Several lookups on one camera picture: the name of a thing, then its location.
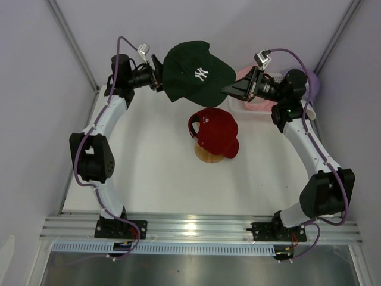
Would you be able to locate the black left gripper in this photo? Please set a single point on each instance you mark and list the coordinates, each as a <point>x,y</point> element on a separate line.
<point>157,75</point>

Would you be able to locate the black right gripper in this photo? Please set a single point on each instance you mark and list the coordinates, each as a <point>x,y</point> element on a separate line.
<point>247,87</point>

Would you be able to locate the dark green NY baseball cap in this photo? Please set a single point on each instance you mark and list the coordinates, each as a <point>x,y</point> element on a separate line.
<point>191,72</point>

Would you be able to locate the red LA baseball cap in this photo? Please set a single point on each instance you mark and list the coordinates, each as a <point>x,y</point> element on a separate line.
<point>215,130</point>

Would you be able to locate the wooden hat stand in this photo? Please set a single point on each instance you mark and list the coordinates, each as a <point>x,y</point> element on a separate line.
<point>208,156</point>

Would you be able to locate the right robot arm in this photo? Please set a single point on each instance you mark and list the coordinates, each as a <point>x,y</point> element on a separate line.
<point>329,188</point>

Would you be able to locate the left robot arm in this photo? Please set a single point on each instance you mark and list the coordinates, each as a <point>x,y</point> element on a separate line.
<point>92,158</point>

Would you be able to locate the pink baseball cap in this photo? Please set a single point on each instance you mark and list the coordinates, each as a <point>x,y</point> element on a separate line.
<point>257,104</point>

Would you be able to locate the white perforated plastic basket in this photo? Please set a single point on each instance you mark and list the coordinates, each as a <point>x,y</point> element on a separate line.
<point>237,107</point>

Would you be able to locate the lavender LA baseball cap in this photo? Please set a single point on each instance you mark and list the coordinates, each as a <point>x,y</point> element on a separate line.
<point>312,87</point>

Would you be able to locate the white baseball cap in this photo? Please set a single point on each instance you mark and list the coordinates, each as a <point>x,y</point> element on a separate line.
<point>311,114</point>

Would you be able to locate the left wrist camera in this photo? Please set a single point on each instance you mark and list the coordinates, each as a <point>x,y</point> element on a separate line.
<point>143,50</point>

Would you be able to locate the left aluminium frame post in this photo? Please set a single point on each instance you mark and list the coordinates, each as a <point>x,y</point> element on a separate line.
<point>72,43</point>

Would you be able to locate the aluminium frame post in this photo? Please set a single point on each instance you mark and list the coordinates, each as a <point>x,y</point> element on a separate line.
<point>72,43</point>
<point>339,31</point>

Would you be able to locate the right aluminium frame post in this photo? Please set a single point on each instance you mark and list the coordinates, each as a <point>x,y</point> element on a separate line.
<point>339,31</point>

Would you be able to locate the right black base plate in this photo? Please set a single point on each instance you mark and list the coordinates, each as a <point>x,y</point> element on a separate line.
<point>267,231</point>

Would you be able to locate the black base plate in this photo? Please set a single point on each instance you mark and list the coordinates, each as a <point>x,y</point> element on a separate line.
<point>108,228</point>
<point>267,231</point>

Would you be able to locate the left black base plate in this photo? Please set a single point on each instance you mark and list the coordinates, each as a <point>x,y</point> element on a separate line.
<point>108,228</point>

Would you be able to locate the aluminium mounting rail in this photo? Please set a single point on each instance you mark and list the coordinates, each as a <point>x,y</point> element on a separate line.
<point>184,228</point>

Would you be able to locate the white slotted cable duct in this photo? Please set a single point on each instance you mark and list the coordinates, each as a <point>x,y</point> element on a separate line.
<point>166,248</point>

